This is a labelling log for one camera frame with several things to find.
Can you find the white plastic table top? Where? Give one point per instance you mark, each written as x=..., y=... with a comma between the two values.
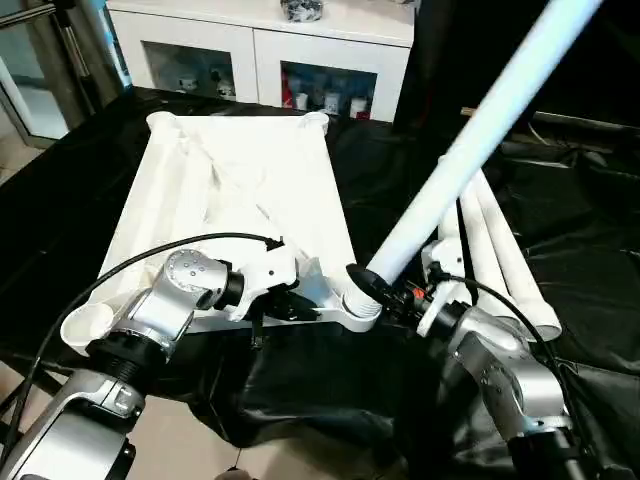
x=240, y=175

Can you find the white plastic table leg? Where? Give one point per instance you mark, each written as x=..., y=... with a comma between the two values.
x=480, y=230
x=506, y=235
x=450, y=165
x=449, y=220

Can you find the red bottle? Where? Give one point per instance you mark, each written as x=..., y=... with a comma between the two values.
x=286, y=90

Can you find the black mat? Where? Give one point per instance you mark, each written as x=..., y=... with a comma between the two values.
x=75, y=200

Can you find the dark cabinet with gold label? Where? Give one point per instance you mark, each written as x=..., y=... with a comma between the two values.
x=435, y=50

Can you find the white glass door cabinet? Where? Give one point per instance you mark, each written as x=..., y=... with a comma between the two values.
x=260, y=45

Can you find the blue white patterned jar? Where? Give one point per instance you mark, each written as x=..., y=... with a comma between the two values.
x=300, y=10

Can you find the metal framed glass door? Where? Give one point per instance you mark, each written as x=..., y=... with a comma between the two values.
x=30, y=75

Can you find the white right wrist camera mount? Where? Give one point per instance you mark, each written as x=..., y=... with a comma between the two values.
x=447, y=255

